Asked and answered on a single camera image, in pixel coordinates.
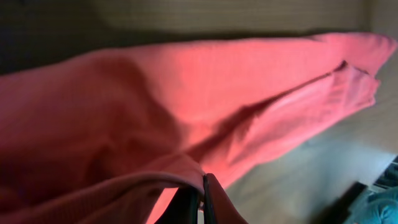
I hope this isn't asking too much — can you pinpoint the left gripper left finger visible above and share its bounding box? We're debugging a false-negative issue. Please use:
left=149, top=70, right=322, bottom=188
left=155, top=187, right=200, bottom=224

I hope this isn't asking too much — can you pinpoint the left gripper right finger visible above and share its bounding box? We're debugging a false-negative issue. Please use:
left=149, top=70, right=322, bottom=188
left=203, top=173, right=248, bottom=224

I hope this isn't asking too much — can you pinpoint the red printed t-shirt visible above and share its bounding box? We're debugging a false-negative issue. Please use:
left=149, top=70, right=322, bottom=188
left=1, top=33, right=397, bottom=223

